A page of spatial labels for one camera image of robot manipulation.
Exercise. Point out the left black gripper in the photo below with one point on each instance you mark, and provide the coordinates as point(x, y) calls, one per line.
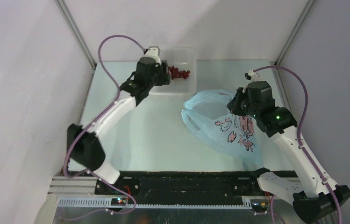
point(165, 76)

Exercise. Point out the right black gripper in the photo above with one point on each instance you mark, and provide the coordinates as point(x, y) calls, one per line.
point(233, 105)

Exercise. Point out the red fake grape bunch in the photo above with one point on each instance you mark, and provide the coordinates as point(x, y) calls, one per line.
point(176, 73)

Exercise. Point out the light blue plastic bag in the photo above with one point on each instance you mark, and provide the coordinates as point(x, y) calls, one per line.
point(207, 118)

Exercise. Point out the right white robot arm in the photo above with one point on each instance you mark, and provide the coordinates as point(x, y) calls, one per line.
point(317, 194)

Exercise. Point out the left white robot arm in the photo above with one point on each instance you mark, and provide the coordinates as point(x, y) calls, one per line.
point(83, 141)

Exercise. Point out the white perforated plastic basket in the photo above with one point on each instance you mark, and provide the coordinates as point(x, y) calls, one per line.
point(184, 59)

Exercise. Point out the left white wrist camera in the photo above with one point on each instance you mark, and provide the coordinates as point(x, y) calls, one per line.
point(154, 53)

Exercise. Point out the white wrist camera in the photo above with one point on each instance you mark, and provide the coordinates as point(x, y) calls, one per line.
point(154, 53)
point(252, 76)

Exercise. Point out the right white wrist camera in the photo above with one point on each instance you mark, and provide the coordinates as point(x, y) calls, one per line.
point(252, 76)

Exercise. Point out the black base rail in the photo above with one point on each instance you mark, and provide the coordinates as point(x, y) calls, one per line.
point(184, 188)

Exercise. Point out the left aluminium frame post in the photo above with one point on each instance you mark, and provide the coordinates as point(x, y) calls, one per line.
point(73, 27)

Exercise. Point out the aluminium frame post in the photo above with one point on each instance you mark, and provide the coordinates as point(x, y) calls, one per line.
point(295, 30)
point(73, 27)

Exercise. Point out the right aluminium frame post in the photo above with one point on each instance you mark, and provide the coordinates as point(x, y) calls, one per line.
point(295, 30)

